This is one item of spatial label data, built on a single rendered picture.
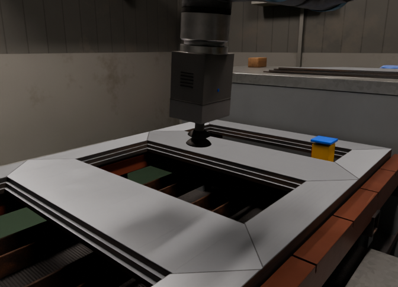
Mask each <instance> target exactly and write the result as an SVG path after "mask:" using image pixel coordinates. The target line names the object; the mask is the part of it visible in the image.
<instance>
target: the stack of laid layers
mask: <svg viewBox="0 0 398 287"><path fill-rule="evenodd" d="M204 129H205V130H206V131H207V132H209V133H212V134H217V135H221V136H226V137H232V138H238V139H241V140H247V141H253V142H256V143H262V144H267V145H271V146H277V147H282V148H286V149H292V150H297V151H303V152H306V153H312V144H313V143H311V142H306V141H300V140H294V139H290V138H284V137H277V136H271V135H267V134H261V133H254V132H251V131H245V130H238V129H234V128H228V127H222V126H218V125H211V124H209V125H205V126H204ZM147 151H148V152H151V153H154V154H158V155H161V156H165V157H169V158H172V159H175V160H179V161H182V162H185V163H189V164H192V165H196V166H200V167H204V168H206V169H210V170H214V171H217V172H221V173H225V174H227V175H231V176H235V177H238V178H242V179H246V180H249V181H252V182H256V183H260V184H262V185H266V186H270V187H273V188H277V189H280V190H283V191H287V192H291V191H292V190H293V189H295V188H296V187H298V186H300V185H301V184H302V183H304V182H305V180H300V179H296V178H291V177H288V176H284V175H280V174H277V173H272V172H268V171H265V170H261V169H257V168H254V167H249V166H245V165H240V164H238V163H233V162H229V161H226V160H222V159H217V158H215V157H210V156H206V155H203V154H198V153H194V152H191V151H187V150H183V149H178V148H175V147H171V146H167V145H164V144H159V143H155V142H152V141H143V142H140V143H136V144H132V145H129V146H124V147H120V148H117V149H113V150H109V151H105V152H102V153H97V154H93V155H90V156H86V157H81V158H78V159H77V160H80V161H82V162H85V163H87V164H89V165H93V166H99V165H103V164H106V163H109V162H113V161H116V160H120V159H123V158H126V157H130V156H134V155H137V154H140V153H144V152H147ZM349 151H351V150H350V149H343V148H340V147H335V154H334V158H336V159H339V158H341V157H342V156H344V155H345V154H347V153H348V152H349ZM391 151H392V149H391V150H390V151H389V152H388V153H387V154H386V155H385V156H384V157H383V158H382V159H381V160H379V161H378V162H377V163H376V164H375V165H374V166H373V167H372V168H371V169H370V170H369V171H368V172H367V173H365V174H364V175H363V176H362V177H361V178H360V179H359V180H358V181H356V182H355V183H354V184H353V185H352V186H351V187H350V188H349V189H348V190H347V191H346V192H345V193H344V194H343V195H341V196H340V197H339V198H338V199H337V200H336V201H335V202H334V203H333V204H332V205H331V206H330V207H329V208H328V209H326V210H325V211H324V212H323V213H322V214H321V215H320V216H318V217H317V218H316V219H315V220H314V221H313V222H312V223H311V224H310V225H309V226H308V227H307V228H306V229H305V230H303V231H302V232H301V233H300V234H299V235H298V236H297V237H296V238H295V239H294V240H293V241H292V242H291V243H290V244H288V245H287V246H286V247H285V248H284V249H283V250H282V251H280V252H279V253H278V254H277V255H276V256H275V257H274V258H273V259H272V260H271V261H270V262H269V263H268V264H267V265H265V266H264V267H263V269H262V270H260V271H259V272H258V273H257V274H256V275H255V276H254V277H253V278H252V279H250V280H249V281H248V282H247V283H246V284H245V285H244V286H242V287H260V286H261V285H263V284H264V283H265V282H266V281H267V280H268V279H269V278H270V277H271V276H272V275H273V274H274V273H275V272H276V271H277V270H278V269H279V268H280V267H281V266H282V265H283V264H284V263H285V262H286V261H287V260H288V259H289V258H290V257H291V256H293V254H294V253H295V252H296V251H297V250H298V249H299V248H300V247H301V246H302V245H303V244H304V243H305V242H306V241H307V240H308V239H309V238H310V237H311V236H312V235H313V234H314V233H315V232H316V231H317V230H318V229H319V228H320V227H321V226H322V225H323V224H324V223H325V222H326V221H327V220H328V219H329V218H330V217H331V216H332V215H333V214H334V213H335V212H336V211H337V210H338V209H340V207H341V206H343V204H344V203H346V201H347V200H348V199H349V198H350V197H351V196H353V194H354V193H356V191H357V190H359V188H360V187H362V185H363V184H365V183H366V181H367V180H369V178H370V177H372V175H373V174H375V172H376V171H378V170H379V169H380V168H381V167H382V165H383V164H385V163H386V162H387V161H388V160H389V159H390V158H391ZM4 193H6V194H7V195H9V196H10V197H12V198H14V199H15V200H16V201H18V202H19V203H21V204H23V205H24V206H26V207H27V208H29V209H30V210H32V211H33V212H35V213H36V214H38V215H39V216H41V217H42V218H44V219H45V220H47V221H48V222H50V223H51V224H53V225H54V226H56V227H57V228H59V229H60V230H62V231H63V232H65V233H66V234H68V235H69V236H71V237H72V238H74V239H75V240H77V241H78V242H80V243H81V244H83V245H84V246H86V247H87V248H89V249H90V250H92V251H93V252H95V253H96V254H98V255H99V256H101V257H102V258H104V259H105V260H107V261H108V262H110V263H111V264H113V265H114V266H116V267H117V268H119V269H120V270H122V271H123V272H125V273H126V274H128V275H129V276H131V277H132V278H134V279H135V280H137V281H138V282H140V283H142V284H143V285H144V286H146V287H151V286H152V285H154V284H155V283H157V282H159V281H160V280H161V279H163V278H164V277H165V276H167V275H169V274H172V273H170V272H168V271H167V270H165V269H163V268H161V267H160V266H158V265H156V264H154V263H153V262H151V261H150V260H148V259H146V258H144V257H143V256H141V255H139V254H137V253H136V252H134V251H132V250H131V249H129V248H127V247H126V246H124V245H122V244H120V243H119V242H117V241H115V240H114V239H112V238H110V237H109V236H107V235H105V234H103V233H102V232H100V231H98V230H97V229H95V228H93V227H91V226H90V225H88V224H87V223H85V222H83V221H81V220H80V219H78V218H76V217H74V216H73V215H71V214H70V213H68V212H66V211H64V210H62V209H61V208H59V207H57V206H55V205H54V204H52V203H51V202H49V201H47V200H45V199H44V198H42V197H40V196H38V195H37V194H35V193H34V192H32V191H30V190H28V189H27V188H25V187H23V186H21V185H20V184H18V183H16V182H14V181H13V180H11V179H10V178H8V177H5V178H2V179H0V194H4Z"/></svg>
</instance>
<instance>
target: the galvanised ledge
mask: <svg viewBox="0 0 398 287"><path fill-rule="evenodd" d="M345 287H398V257H394V256H391V255H389V254H386V253H383V252H380V251H377V250H374V249H369V251H368V252H367V254H366V255H365V257H364V258H363V260H362V262H361V263H360V265H359V266H358V267H357V269H356V271H355V272H354V274H353V275H352V277H351V278H350V280H349V281H348V283H347V284H346V286H345Z"/></svg>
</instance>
